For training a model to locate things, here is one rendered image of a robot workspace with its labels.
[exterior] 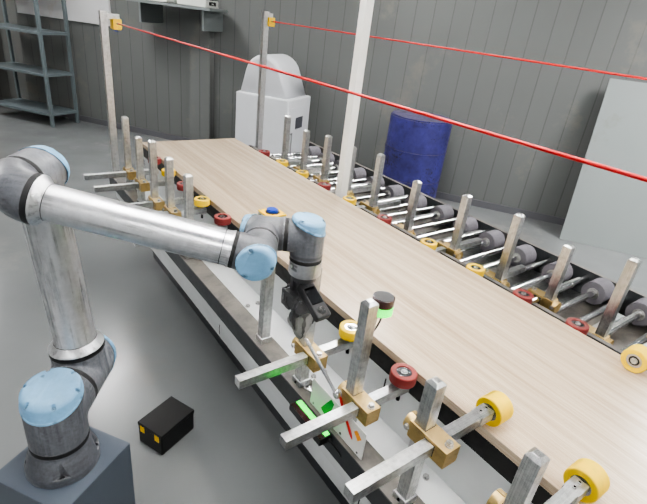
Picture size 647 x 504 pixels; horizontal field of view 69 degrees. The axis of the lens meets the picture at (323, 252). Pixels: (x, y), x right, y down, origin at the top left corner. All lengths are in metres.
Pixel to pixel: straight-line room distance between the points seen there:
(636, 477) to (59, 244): 1.54
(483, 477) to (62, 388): 1.14
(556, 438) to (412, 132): 3.97
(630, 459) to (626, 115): 4.50
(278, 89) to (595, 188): 3.50
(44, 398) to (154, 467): 1.00
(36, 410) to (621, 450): 1.49
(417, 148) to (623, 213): 2.19
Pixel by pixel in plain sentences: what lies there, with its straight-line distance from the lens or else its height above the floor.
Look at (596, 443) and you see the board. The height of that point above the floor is 0.90.
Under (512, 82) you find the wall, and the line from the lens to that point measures 5.73.
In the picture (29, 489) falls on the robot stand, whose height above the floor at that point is 0.60.
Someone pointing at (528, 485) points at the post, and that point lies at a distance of 1.07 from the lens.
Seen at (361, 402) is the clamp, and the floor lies 0.87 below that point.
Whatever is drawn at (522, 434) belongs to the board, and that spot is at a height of 0.90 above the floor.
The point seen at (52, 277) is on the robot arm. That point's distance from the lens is 1.41.
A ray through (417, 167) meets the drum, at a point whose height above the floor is 0.53.
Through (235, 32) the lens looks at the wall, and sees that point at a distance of 6.57.
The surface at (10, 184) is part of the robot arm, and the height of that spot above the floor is 1.42.
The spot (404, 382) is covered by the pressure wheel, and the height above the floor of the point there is 0.90.
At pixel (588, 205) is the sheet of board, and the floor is 0.39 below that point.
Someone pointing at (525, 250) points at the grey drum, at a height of 0.85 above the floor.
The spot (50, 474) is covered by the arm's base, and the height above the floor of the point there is 0.64.
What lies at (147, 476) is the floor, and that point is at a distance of 2.33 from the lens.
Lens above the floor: 1.81
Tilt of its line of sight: 26 degrees down
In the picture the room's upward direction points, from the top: 7 degrees clockwise
